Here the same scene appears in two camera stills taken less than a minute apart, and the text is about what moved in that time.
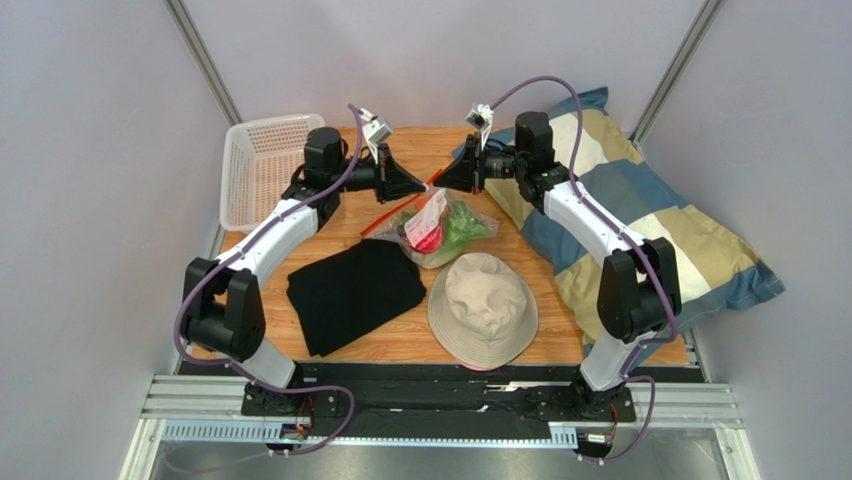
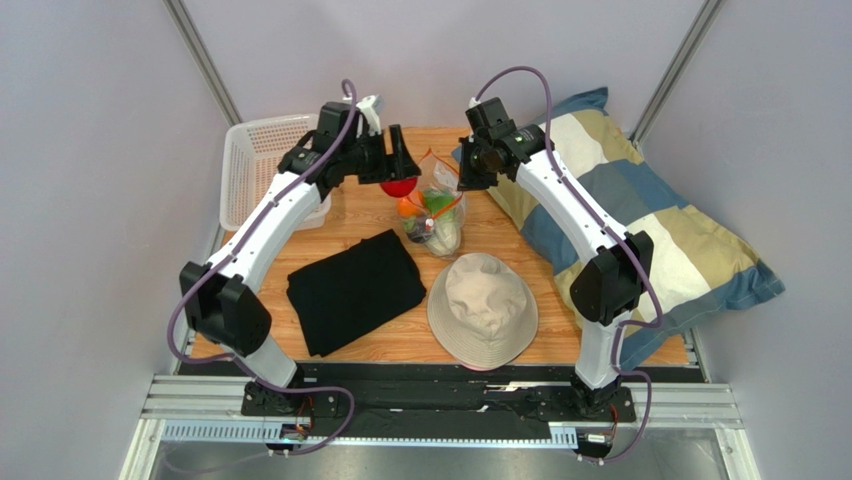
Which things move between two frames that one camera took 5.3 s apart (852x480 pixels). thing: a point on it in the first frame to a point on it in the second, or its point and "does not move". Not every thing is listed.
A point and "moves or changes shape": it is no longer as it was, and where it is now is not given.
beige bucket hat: (481, 312) does not move
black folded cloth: (343, 295) does not move
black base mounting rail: (438, 398) does not move
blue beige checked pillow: (717, 266) does not move
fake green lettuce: (461, 224) to (436, 200)
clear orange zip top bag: (434, 226) moves or changes shape
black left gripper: (392, 181) to (396, 165)
